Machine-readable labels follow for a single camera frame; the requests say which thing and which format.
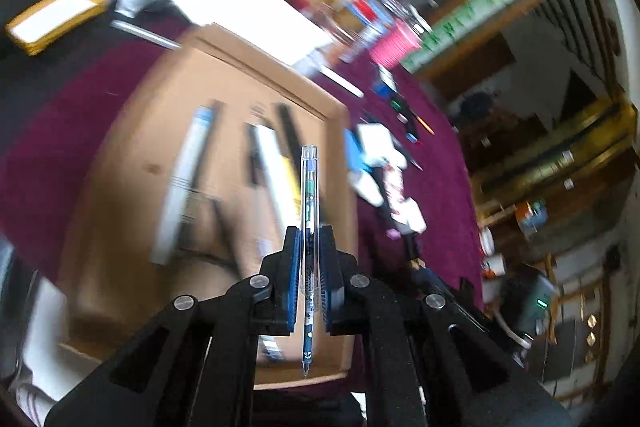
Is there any white paper sheet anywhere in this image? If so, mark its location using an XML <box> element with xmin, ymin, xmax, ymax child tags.
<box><xmin>167</xmin><ymin>0</ymin><xmax>335</xmax><ymax>66</ymax></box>

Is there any white flat stick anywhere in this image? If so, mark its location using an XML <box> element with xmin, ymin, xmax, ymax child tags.
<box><xmin>320</xmin><ymin>66</ymin><xmax>365</xmax><ymax>98</ymax></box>

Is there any pink knitted cup sleeve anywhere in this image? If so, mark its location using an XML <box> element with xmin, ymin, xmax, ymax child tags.
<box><xmin>369</xmin><ymin>18</ymin><xmax>422</xmax><ymax>68</ymax></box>

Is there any shallow cardboard box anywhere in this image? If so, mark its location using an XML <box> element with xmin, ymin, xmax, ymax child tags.
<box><xmin>57</xmin><ymin>23</ymin><xmax>361</xmax><ymax>390</ymax></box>

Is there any silver pen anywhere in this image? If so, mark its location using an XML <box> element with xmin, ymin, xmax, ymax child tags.
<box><xmin>111</xmin><ymin>20</ymin><xmax>182</xmax><ymax>50</ymax></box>

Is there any narrow black nail file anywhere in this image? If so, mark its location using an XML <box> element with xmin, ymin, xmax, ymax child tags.
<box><xmin>275</xmin><ymin>103</ymin><xmax>302</xmax><ymax>162</ymax></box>

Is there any small blue box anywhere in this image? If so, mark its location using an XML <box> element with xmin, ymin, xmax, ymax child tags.
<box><xmin>372</xmin><ymin>67</ymin><xmax>398</xmax><ymax>100</ymax></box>

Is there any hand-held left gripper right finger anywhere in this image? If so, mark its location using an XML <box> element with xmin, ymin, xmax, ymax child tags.
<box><xmin>317</xmin><ymin>224</ymin><xmax>573</xmax><ymax>427</ymax></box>

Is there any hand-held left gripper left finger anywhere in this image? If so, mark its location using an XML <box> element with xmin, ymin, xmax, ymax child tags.
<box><xmin>44</xmin><ymin>224</ymin><xmax>303</xmax><ymax>427</ymax></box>

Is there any white pen with teal tip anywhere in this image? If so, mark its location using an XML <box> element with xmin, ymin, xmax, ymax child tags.
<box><xmin>252</xmin><ymin>124</ymin><xmax>301</xmax><ymax>233</ymax></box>

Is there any clear multicolour pen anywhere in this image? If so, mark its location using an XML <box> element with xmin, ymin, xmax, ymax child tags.
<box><xmin>300</xmin><ymin>146</ymin><xmax>319</xmax><ymax>378</ymax></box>

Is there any orange tipped pencil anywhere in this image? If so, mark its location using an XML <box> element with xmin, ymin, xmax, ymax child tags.
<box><xmin>414</xmin><ymin>114</ymin><xmax>437</xmax><ymax>138</ymax></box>

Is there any black pen with green dot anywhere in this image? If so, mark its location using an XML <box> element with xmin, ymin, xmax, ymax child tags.
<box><xmin>390</xmin><ymin>96</ymin><xmax>421</xmax><ymax>132</ymax></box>

